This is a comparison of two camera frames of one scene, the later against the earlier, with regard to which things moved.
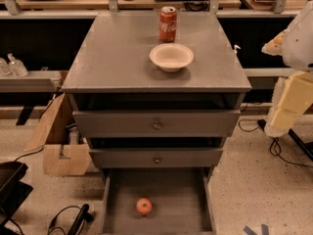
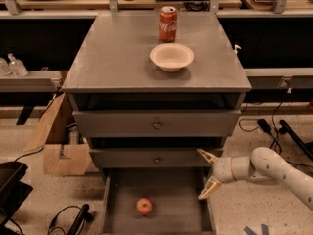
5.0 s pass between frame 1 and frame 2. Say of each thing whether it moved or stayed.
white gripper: moved
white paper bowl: stayed
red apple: stayed
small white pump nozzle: stayed
